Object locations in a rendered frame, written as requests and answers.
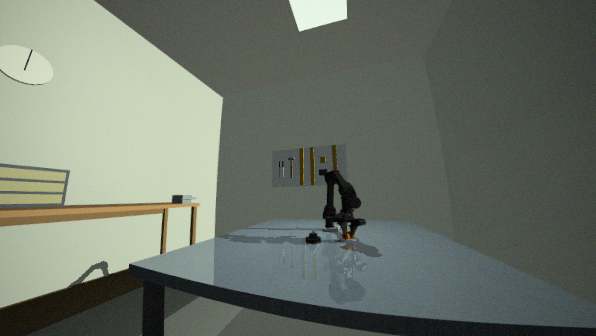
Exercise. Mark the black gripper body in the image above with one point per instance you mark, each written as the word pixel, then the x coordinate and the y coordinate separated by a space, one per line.
pixel 353 221

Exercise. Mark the orange cylindrical knob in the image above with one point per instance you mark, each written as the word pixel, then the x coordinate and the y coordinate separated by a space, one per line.
pixel 347 235

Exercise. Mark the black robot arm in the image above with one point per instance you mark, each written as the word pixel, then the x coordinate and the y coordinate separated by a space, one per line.
pixel 349 198

